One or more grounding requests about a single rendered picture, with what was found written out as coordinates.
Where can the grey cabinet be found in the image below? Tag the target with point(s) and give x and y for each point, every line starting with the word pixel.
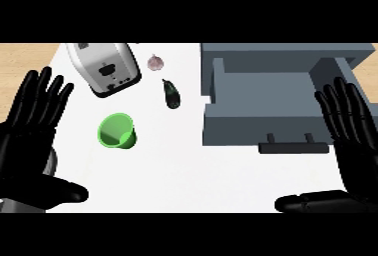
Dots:
pixel 296 55

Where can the dark eggplant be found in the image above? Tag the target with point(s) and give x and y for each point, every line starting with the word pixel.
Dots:
pixel 172 95

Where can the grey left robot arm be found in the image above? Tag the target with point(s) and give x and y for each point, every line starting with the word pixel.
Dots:
pixel 15 206

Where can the silver toaster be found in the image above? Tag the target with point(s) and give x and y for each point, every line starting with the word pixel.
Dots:
pixel 105 68

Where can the grey open drawer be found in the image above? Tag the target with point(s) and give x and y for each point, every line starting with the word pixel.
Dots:
pixel 266 106

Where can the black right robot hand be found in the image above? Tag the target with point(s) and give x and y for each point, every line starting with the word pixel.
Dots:
pixel 358 156

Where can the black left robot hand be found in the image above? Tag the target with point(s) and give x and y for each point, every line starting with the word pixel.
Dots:
pixel 23 153

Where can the green cup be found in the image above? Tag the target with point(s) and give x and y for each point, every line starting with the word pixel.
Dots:
pixel 117 130

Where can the pale pink garlic bulb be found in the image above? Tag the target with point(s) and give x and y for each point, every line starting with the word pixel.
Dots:
pixel 156 63

